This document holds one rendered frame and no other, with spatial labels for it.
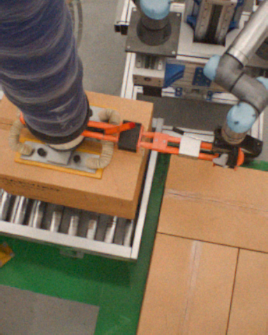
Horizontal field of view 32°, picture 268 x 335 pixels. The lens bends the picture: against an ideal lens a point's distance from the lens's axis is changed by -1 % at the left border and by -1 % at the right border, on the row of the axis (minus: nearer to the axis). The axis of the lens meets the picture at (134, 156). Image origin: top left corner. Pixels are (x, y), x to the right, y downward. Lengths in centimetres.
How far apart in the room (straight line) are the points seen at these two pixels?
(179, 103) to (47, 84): 172
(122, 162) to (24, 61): 80
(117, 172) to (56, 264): 118
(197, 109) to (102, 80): 69
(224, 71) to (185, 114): 140
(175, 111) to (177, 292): 109
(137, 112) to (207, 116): 103
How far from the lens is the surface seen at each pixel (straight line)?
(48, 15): 103
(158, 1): 191
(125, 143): 167
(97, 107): 186
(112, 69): 319
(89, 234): 229
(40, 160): 182
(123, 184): 178
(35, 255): 288
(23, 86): 122
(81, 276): 283
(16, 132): 180
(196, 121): 282
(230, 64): 145
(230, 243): 232
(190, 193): 234
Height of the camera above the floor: 281
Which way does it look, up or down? 72 degrees down
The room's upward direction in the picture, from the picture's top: 1 degrees counter-clockwise
